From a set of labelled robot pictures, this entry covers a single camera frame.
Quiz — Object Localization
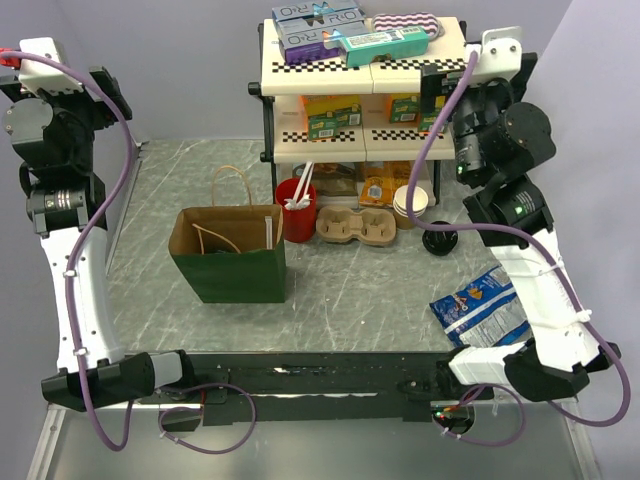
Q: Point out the purple white striped pouch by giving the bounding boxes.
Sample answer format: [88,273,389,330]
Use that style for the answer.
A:
[371,12,445,41]

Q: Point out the spare brown cup carriers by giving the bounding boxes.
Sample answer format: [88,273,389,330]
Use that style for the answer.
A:
[315,206,397,247]

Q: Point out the green yellow box right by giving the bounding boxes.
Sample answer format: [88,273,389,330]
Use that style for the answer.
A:
[386,93,420,132]

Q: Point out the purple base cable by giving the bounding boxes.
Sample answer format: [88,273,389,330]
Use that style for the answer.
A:
[157,383,258,456]
[439,382,527,447]

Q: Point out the white wrapped straws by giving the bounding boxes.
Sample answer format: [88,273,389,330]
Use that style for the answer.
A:
[284,161,314,211]

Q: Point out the stacked paper cups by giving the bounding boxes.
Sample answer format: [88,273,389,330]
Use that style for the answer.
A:
[392,185,429,230]

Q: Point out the red plastic cup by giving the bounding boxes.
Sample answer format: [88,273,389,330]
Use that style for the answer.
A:
[275,178,317,243]

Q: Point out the green yellow box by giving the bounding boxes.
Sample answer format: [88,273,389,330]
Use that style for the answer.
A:
[386,93,420,132]
[301,94,362,141]

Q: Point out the blue grey toothpaste box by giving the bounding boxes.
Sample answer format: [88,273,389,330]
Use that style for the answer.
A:
[272,0,366,33]

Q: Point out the purple toothpaste box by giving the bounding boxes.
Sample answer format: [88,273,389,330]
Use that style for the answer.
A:
[276,20,369,65]

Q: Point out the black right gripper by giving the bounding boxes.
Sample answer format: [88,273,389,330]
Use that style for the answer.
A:
[418,52,536,184]

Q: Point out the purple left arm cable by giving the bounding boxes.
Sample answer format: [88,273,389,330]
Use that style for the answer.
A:
[19,49,137,452]

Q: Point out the blue chips bag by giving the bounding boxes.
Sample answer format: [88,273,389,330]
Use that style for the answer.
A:
[429,266,530,348]

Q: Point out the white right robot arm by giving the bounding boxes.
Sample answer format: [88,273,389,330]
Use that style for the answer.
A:
[435,48,631,411]

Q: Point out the orange snack bag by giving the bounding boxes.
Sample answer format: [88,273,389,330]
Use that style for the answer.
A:
[359,161,411,208]

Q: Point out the spare black cup lid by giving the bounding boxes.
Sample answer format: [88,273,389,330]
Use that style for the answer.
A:
[422,229,459,257]

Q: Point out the teal toothpaste box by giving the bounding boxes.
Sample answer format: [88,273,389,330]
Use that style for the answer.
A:
[339,26,429,68]

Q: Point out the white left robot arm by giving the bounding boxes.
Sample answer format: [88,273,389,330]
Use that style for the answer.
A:
[1,59,198,411]

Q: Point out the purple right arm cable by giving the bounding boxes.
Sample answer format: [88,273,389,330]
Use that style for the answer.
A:
[405,49,633,428]

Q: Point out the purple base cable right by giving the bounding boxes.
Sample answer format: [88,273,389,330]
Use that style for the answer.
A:
[439,382,527,447]

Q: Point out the green yellow box left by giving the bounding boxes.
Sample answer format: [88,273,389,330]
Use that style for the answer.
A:
[301,94,362,141]

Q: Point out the cream black shelf rack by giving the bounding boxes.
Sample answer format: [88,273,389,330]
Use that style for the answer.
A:
[248,17,467,184]

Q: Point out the green paper bag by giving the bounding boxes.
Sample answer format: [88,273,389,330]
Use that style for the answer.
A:
[168,165,287,304]

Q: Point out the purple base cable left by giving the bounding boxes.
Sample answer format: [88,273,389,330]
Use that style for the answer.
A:
[157,383,258,456]

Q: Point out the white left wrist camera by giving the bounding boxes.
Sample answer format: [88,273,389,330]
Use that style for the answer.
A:
[1,37,83,95]

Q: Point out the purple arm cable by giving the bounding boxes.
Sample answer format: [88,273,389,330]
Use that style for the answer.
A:
[19,49,137,452]
[405,49,633,428]

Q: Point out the brown snack bag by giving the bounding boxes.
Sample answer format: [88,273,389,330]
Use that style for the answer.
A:
[311,163,357,197]

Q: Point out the single white straw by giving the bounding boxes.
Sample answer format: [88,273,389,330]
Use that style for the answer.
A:
[265,216,274,250]

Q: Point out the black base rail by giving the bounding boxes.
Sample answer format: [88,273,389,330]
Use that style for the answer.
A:
[142,352,468,426]

